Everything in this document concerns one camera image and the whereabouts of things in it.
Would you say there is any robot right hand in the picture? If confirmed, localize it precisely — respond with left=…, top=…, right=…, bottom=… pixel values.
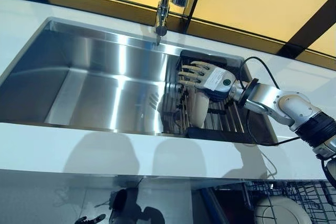
left=177, top=60, right=243, bottom=102

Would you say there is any cream round plate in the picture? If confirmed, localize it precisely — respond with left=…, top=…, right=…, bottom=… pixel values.
left=187, top=88, right=211, bottom=130
left=254, top=195, right=313, bottom=224

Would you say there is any black built-in dishwasher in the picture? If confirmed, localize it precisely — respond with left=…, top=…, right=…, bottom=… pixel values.
left=191, top=180, right=336, bottom=224

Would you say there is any black dish drying rack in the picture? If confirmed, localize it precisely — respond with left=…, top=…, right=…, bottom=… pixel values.
left=161, top=49, right=253, bottom=141

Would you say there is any chrome gooseneck kitchen faucet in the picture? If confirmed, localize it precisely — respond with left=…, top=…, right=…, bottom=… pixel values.
left=153, top=0, right=197, bottom=44

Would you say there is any stainless steel sink basin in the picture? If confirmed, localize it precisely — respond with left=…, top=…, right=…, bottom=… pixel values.
left=0, top=16, right=278, bottom=146

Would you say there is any white cabinet door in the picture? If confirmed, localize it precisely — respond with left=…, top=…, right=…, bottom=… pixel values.
left=115, top=175, right=202, bottom=224
left=0, top=168, right=141, bottom=224

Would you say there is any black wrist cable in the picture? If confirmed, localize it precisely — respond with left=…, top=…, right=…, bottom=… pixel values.
left=239, top=56, right=303, bottom=147

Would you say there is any black wire dishwasher rack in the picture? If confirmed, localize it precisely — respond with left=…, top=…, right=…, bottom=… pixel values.
left=246, top=180, right=336, bottom=224

